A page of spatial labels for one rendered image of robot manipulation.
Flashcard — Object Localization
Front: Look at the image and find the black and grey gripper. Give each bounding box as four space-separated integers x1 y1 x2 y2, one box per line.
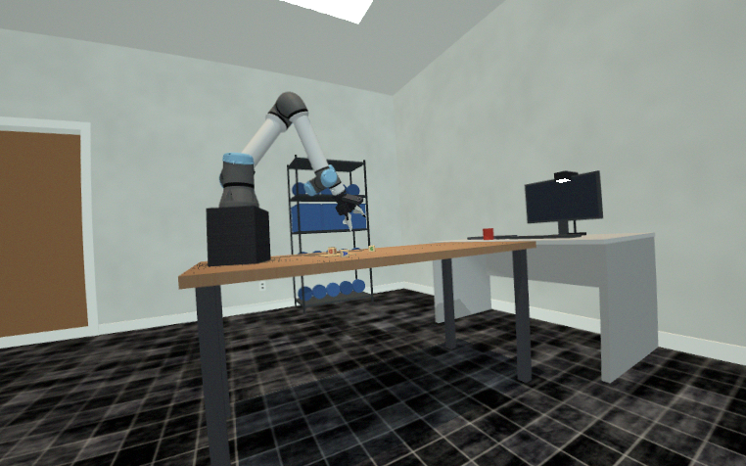
332 190 366 232

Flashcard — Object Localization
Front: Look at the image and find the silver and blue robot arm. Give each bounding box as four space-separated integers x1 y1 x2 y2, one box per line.
219 92 345 208

